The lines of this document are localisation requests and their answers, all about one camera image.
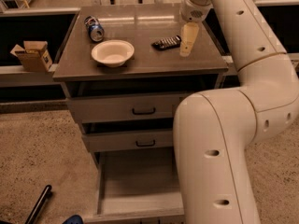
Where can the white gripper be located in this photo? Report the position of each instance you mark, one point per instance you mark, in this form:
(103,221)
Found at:
(193,11)

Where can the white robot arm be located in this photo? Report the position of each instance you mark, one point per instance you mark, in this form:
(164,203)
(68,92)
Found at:
(212,128)

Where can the grey drawer cabinet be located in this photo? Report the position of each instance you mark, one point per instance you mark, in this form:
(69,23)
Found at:
(199,71)

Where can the grey top drawer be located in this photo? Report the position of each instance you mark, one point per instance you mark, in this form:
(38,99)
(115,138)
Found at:
(125,107)

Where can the grey middle drawer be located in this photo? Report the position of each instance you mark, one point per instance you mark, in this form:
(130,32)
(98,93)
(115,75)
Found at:
(98,142)

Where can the grey open bottom drawer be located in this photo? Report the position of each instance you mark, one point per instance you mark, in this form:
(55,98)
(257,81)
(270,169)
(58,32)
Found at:
(138,187)

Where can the white paper bowl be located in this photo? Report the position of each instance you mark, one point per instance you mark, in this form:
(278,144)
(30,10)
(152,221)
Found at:
(113,53)

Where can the blue soda can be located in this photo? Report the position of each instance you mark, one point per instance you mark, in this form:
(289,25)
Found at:
(94,29)

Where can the small cardboard box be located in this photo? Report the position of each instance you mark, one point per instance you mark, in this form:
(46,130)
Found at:
(33,55)

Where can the grey metal railing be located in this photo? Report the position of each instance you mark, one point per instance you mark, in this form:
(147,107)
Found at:
(31,75)

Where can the blue round object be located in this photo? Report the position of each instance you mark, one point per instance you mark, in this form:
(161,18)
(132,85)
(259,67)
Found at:
(74,220)

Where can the black pole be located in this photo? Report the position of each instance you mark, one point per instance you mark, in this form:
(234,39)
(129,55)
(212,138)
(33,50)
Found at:
(45,194)

